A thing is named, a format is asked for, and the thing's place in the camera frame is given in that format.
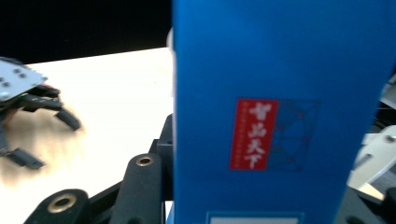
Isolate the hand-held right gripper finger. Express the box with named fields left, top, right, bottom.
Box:
left=148, top=113, right=175, bottom=202

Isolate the blue book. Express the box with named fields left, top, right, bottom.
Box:
left=165, top=0, right=396, bottom=224

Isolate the white expandable metal bookend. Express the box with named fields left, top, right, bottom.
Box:
left=346, top=73, right=396, bottom=202

